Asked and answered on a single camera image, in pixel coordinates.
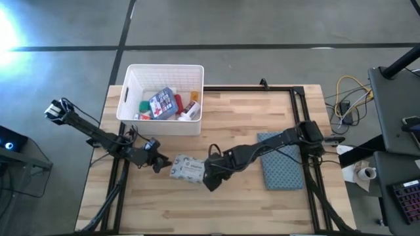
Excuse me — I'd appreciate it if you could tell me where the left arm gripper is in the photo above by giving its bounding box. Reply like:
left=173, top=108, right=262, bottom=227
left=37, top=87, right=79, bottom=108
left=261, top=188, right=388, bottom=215
left=126, top=146, right=173, bottom=174

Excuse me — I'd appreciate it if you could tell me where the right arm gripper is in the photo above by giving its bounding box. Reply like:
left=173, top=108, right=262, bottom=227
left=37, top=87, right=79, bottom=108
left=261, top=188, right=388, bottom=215
left=202, top=150, right=236, bottom=193

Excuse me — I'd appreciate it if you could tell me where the white blue-printed wipes pack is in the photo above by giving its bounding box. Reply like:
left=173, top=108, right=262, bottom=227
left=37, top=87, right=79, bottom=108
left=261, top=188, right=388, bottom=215
left=169, top=153, right=206, bottom=184

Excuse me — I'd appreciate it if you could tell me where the blue first aid kit box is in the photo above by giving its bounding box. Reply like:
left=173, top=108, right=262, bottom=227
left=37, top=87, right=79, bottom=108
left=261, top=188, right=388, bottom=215
left=149, top=87, right=179, bottom=121

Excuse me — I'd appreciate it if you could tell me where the white perforated plastic basket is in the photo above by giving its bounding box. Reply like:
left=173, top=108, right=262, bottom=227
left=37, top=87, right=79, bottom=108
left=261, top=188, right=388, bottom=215
left=116, top=64, right=205, bottom=136

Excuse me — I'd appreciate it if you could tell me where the blue patterned cloth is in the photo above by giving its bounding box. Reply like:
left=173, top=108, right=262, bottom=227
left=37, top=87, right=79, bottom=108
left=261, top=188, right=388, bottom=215
left=257, top=132, right=305, bottom=191

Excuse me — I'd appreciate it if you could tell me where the crumpled paper napkin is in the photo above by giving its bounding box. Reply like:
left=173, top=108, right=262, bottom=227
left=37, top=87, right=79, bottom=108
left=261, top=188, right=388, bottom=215
left=341, top=160, right=371, bottom=193

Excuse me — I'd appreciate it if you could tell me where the black power adapter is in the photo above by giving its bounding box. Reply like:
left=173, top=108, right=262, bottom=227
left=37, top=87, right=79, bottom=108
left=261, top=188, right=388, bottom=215
left=339, top=100, right=354, bottom=125

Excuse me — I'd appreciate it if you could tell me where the black device with blue light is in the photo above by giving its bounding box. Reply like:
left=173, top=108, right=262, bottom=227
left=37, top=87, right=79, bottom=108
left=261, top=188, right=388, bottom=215
left=0, top=126, right=29, bottom=153

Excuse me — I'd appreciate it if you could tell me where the white mug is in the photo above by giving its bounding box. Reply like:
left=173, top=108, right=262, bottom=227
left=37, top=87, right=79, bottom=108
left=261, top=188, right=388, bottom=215
left=357, top=167, right=377, bottom=182

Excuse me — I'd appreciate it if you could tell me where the dark grey desk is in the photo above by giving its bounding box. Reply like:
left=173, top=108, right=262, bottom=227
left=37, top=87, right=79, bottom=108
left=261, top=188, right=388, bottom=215
left=367, top=67, right=420, bottom=155
left=373, top=151, right=420, bottom=236

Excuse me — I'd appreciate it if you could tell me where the black keyboard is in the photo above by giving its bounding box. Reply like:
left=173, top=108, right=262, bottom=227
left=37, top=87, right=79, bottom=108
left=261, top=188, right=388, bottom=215
left=392, top=179, right=420, bottom=226

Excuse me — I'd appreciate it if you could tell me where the black phone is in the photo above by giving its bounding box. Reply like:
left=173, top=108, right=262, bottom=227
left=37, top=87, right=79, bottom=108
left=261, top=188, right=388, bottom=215
left=402, top=116, right=420, bottom=134

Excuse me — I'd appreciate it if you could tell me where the black pole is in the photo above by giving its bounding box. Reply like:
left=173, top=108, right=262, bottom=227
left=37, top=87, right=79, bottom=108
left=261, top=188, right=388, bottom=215
left=382, top=45, right=420, bottom=79

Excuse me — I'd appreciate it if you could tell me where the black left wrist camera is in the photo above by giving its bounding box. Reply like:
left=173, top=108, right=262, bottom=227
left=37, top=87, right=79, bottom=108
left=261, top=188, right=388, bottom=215
left=144, top=137, right=161, bottom=151

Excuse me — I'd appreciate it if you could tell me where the black aluminium table frame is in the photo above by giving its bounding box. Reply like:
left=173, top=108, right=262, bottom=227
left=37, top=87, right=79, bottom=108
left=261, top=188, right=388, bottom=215
left=80, top=85, right=357, bottom=234

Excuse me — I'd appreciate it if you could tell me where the grey cable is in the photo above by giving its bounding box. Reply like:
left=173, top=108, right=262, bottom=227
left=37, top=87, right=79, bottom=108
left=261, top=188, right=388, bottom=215
left=324, top=88, right=373, bottom=127

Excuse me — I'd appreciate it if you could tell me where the yellow cable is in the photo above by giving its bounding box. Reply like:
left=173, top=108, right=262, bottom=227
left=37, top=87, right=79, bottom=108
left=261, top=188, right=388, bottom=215
left=334, top=75, right=374, bottom=119

